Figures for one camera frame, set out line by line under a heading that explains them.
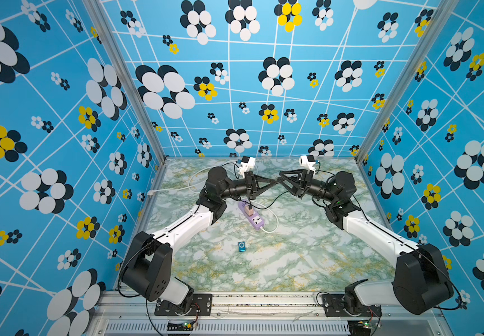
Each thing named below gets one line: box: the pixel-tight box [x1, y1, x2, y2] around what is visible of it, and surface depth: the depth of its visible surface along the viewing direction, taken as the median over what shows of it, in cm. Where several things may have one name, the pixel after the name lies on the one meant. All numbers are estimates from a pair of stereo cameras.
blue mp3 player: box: [237, 241, 247, 252], surface depth 88 cm
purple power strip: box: [238, 200, 266, 231], surface depth 95 cm
